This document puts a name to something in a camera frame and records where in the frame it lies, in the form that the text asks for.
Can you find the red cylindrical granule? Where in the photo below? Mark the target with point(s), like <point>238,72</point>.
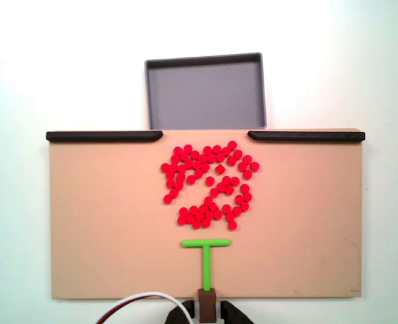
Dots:
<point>182,220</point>
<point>232,225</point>

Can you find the beige flat board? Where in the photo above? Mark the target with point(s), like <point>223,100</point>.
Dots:
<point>101,219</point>

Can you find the red granules pile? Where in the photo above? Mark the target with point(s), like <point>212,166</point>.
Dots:
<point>189,162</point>

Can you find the black edge rail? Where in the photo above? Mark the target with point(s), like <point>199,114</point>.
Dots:
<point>307,136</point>
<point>104,136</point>

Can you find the grey shallow tray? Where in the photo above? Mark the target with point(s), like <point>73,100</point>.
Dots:
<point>205,94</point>

